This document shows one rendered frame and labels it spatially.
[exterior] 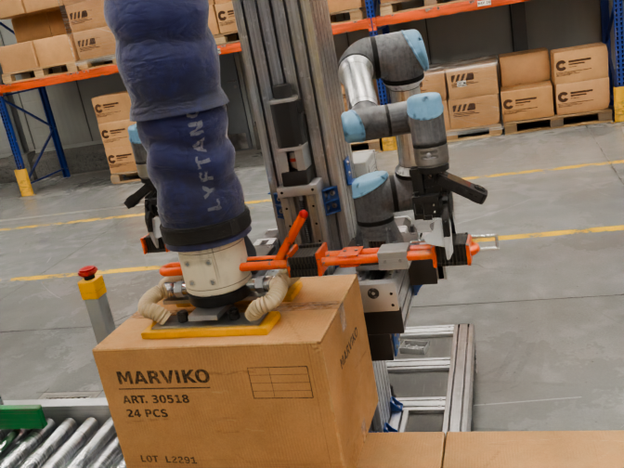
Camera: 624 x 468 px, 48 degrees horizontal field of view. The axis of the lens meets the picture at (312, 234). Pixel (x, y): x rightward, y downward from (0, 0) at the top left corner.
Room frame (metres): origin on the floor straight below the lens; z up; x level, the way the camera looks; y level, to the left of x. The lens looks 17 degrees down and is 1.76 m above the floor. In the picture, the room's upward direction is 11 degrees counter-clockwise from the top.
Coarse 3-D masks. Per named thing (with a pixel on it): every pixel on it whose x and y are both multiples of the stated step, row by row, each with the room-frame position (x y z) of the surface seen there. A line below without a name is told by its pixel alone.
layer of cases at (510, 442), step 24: (408, 432) 1.79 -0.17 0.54; (432, 432) 1.77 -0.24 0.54; (456, 432) 1.75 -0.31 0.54; (480, 432) 1.72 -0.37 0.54; (504, 432) 1.70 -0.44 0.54; (528, 432) 1.68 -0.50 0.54; (552, 432) 1.66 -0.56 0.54; (576, 432) 1.64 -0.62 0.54; (600, 432) 1.62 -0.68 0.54; (360, 456) 1.72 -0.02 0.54; (384, 456) 1.70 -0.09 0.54; (408, 456) 1.68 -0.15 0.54; (432, 456) 1.66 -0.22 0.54; (456, 456) 1.64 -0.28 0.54; (480, 456) 1.62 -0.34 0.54; (504, 456) 1.60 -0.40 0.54; (528, 456) 1.58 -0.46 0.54; (552, 456) 1.56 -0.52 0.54; (576, 456) 1.54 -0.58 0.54; (600, 456) 1.53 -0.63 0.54
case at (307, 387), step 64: (128, 320) 1.75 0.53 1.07; (320, 320) 1.52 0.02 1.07; (128, 384) 1.57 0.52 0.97; (192, 384) 1.52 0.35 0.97; (256, 384) 1.46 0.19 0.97; (320, 384) 1.41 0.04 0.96; (128, 448) 1.59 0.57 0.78; (192, 448) 1.53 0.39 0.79; (256, 448) 1.47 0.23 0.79; (320, 448) 1.42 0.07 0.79
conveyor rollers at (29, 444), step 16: (0, 432) 2.26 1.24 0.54; (16, 432) 2.22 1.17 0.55; (32, 432) 2.19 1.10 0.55; (48, 432) 2.23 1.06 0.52; (64, 432) 2.18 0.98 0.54; (80, 432) 2.14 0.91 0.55; (112, 432) 2.14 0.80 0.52; (0, 448) 2.13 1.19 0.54; (16, 448) 2.10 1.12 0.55; (32, 448) 2.14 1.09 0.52; (48, 448) 2.09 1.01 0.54; (64, 448) 2.05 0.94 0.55; (96, 448) 2.04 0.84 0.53; (112, 448) 2.00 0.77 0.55; (0, 464) 2.02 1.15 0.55; (16, 464) 2.05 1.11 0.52; (32, 464) 2.01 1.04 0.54; (48, 464) 1.97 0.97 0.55; (64, 464) 2.01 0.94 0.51; (80, 464) 1.95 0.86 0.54; (96, 464) 1.92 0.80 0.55
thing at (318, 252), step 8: (296, 248) 1.64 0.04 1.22; (304, 248) 1.64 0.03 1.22; (312, 248) 1.63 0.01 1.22; (320, 248) 1.58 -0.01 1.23; (288, 256) 1.58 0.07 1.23; (296, 256) 1.57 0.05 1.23; (304, 256) 1.56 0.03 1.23; (312, 256) 1.55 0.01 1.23; (320, 256) 1.57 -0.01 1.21; (288, 264) 1.58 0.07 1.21; (296, 264) 1.56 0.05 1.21; (304, 264) 1.56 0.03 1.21; (312, 264) 1.56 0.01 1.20; (320, 264) 1.56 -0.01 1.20; (288, 272) 1.58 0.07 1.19; (296, 272) 1.56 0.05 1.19; (304, 272) 1.56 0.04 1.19; (312, 272) 1.55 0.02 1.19; (320, 272) 1.55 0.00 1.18
